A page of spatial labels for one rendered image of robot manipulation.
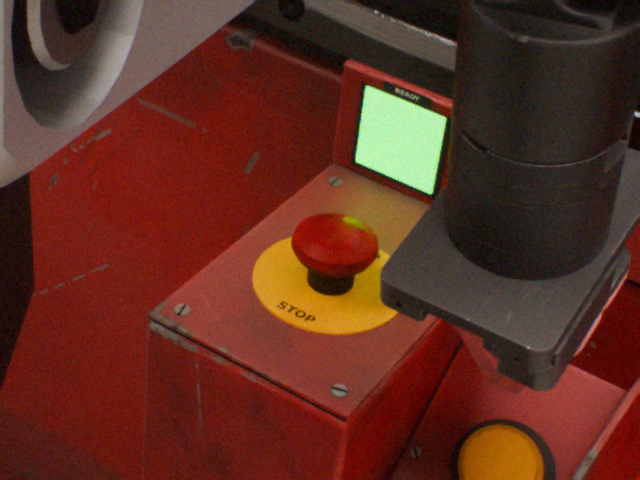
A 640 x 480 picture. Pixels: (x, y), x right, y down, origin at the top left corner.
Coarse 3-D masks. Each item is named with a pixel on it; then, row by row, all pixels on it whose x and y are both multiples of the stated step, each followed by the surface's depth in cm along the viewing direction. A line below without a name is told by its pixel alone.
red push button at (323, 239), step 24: (312, 216) 60; (336, 216) 60; (312, 240) 58; (336, 240) 58; (360, 240) 58; (312, 264) 58; (336, 264) 57; (360, 264) 58; (312, 288) 60; (336, 288) 59
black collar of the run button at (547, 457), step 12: (492, 420) 62; (504, 420) 62; (468, 432) 62; (528, 432) 61; (456, 444) 62; (540, 444) 61; (456, 456) 62; (552, 456) 61; (456, 468) 61; (552, 468) 60
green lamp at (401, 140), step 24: (384, 96) 64; (384, 120) 65; (408, 120) 64; (432, 120) 63; (360, 144) 66; (384, 144) 65; (408, 144) 65; (432, 144) 64; (384, 168) 66; (408, 168) 65; (432, 168) 64; (432, 192) 65
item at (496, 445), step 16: (480, 432) 61; (496, 432) 60; (512, 432) 60; (464, 448) 61; (480, 448) 60; (496, 448) 60; (512, 448) 60; (528, 448) 60; (464, 464) 60; (480, 464) 60; (496, 464) 60; (512, 464) 60; (528, 464) 60
